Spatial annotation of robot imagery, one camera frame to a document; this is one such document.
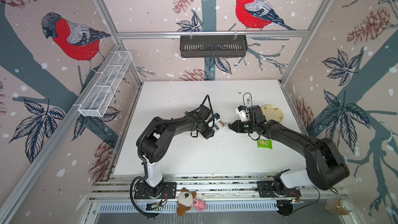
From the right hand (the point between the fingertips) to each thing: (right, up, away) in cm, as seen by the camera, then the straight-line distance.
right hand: (230, 128), depth 87 cm
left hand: (-11, -4, +5) cm, 13 cm away
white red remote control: (-6, -1, +8) cm, 10 cm away
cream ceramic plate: (+31, +7, +17) cm, 36 cm away
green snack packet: (+21, -9, +1) cm, 23 cm away
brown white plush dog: (-23, -28, -19) cm, 41 cm away
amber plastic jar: (+41, -27, -25) cm, 55 cm away
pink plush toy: (-17, -30, -19) cm, 40 cm away
